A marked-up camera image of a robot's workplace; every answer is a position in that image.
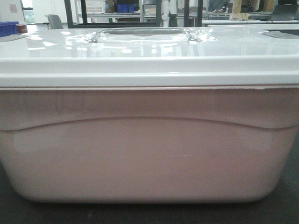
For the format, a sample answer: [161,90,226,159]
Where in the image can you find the black metal frame rack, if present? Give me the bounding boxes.
[64,0,203,28]

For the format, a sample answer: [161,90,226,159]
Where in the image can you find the blue crate far left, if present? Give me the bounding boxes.
[0,21,19,37]

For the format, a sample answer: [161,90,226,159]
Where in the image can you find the grey office chair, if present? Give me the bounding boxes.
[45,14,64,29]

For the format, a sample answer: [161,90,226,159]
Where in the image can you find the blue bins on background shelf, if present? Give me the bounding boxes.
[116,3,135,13]

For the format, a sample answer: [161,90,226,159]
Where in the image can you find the white lidded storage bin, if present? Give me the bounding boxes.
[0,25,299,203]

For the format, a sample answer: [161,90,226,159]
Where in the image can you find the white background workbench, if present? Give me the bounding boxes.
[202,20,299,26]

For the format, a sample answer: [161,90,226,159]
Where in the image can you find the red tape roll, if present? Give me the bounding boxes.
[16,24,28,34]

